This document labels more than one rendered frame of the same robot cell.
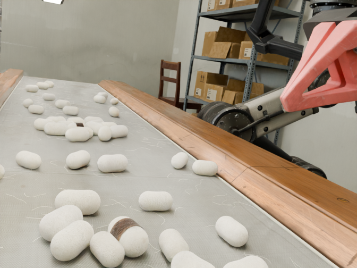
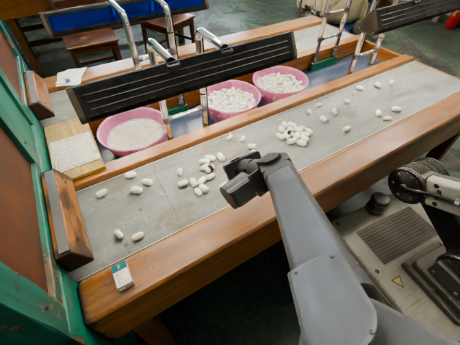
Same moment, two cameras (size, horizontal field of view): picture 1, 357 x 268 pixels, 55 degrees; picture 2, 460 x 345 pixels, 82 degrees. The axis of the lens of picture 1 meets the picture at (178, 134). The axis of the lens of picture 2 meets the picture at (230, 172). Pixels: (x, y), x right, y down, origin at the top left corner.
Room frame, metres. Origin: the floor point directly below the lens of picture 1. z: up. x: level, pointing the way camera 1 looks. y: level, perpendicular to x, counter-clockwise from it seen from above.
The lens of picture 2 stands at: (0.20, -0.59, 1.40)
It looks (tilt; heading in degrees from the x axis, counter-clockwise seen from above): 48 degrees down; 81
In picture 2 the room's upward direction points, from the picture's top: straight up
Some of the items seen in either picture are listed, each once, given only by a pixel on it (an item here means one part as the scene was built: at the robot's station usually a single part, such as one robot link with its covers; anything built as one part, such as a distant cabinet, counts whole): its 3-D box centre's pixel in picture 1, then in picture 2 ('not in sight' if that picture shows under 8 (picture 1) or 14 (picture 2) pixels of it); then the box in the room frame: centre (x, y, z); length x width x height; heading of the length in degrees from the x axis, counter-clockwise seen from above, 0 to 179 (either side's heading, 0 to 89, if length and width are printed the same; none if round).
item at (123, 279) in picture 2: not in sight; (122, 275); (-0.01, -0.31, 0.77); 0.06 x 0.04 x 0.02; 112
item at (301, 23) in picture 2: not in sight; (207, 59); (0.31, 1.01, 0.67); 1.81 x 0.12 x 0.19; 22
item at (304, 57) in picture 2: not in sight; (241, 81); (0.46, 0.65, 0.71); 1.81 x 0.05 x 0.11; 22
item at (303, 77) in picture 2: not in sight; (278, 87); (0.63, 0.55, 0.72); 0.27 x 0.27 x 0.10
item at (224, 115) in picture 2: not in sight; (231, 104); (0.37, 0.44, 0.72); 0.27 x 0.27 x 0.10
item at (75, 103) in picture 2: not in sight; (198, 68); (0.23, 0.08, 1.08); 0.62 x 0.08 x 0.07; 22
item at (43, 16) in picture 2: not in sight; (132, 9); (0.01, 0.60, 1.08); 0.62 x 0.08 x 0.07; 22
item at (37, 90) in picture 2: not in sight; (38, 92); (-0.42, 0.49, 0.83); 0.30 x 0.06 x 0.07; 112
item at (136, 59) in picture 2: not in sight; (151, 63); (0.05, 0.52, 0.90); 0.20 x 0.19 x 0.45; 22
